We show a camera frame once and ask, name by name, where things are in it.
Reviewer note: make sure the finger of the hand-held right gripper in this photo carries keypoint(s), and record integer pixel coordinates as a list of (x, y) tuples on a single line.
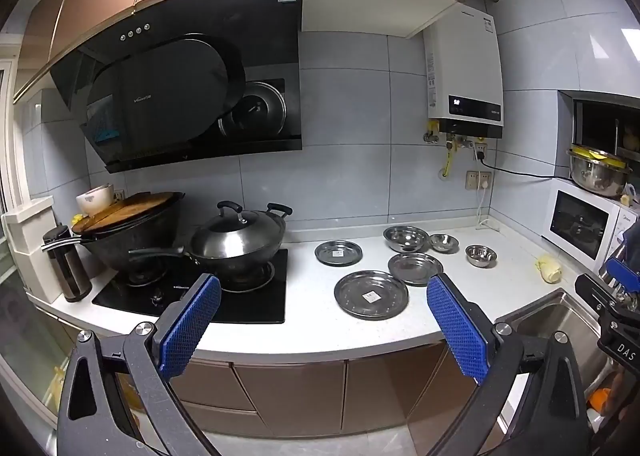
[(621, 270), (595, 288)]

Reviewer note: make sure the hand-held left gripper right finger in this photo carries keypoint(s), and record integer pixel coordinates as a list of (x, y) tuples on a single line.
[(457, 331)]

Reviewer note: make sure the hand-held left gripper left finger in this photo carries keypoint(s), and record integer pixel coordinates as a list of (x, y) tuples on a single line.
[(192, 321)]

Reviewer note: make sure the medium steel plate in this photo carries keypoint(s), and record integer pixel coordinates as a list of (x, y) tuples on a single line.
[(415, 268)]

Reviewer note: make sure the small steel bowl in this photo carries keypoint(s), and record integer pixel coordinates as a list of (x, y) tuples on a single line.
[(443, 242), (480, 256)]

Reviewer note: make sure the large steel plate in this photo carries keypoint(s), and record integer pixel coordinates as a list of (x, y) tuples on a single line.
[(371, 294)]

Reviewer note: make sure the large steel bowl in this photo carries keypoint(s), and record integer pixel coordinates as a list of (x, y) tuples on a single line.
[(406, 238)]

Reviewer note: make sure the small steel plate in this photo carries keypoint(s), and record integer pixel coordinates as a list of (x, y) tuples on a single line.
[(339, 252)]

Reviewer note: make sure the person's right forearm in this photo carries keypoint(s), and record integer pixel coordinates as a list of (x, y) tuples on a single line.
[(626, 406)]

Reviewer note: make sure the steel kitchen sink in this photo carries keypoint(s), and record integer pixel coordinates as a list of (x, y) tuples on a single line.
[(560, 318)]

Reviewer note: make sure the black glass gas stove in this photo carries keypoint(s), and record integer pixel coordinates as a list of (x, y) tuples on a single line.
[(250, 306)]

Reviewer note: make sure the white microwave oven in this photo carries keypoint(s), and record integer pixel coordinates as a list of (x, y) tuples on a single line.
[(580, 226)]

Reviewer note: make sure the orange object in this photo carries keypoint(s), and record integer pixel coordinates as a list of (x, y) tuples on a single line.
[(599, 400)]

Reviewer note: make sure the steel pot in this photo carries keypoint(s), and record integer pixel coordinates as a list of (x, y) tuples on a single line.
[(597, 178)]

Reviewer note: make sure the black wok with lid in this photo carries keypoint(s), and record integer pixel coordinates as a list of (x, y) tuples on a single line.
[(235, 236)]

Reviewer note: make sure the large black wok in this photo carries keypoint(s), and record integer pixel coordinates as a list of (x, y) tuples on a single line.
[(125, 248)]

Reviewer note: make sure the copper lower cabinets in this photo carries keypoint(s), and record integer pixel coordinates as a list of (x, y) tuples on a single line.
[(300, 386)]

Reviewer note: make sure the round wooden lid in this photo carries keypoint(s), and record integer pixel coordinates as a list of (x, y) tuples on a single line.
[(130, 211)]

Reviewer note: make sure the dark brown kettle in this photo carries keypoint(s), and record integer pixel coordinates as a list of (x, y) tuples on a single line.
[(70, 271)]

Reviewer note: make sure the white ceramic bowl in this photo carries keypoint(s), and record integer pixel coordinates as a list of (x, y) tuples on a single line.
[(96, 198)]

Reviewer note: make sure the black range hood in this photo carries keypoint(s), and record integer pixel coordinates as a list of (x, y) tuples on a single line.
[(175, 95)]

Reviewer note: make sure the white gas water heater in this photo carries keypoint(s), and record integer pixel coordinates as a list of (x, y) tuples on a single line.
[(465, 65)]

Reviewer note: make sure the beige double wall socket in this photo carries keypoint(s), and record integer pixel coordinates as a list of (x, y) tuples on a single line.
[(479, 180)]

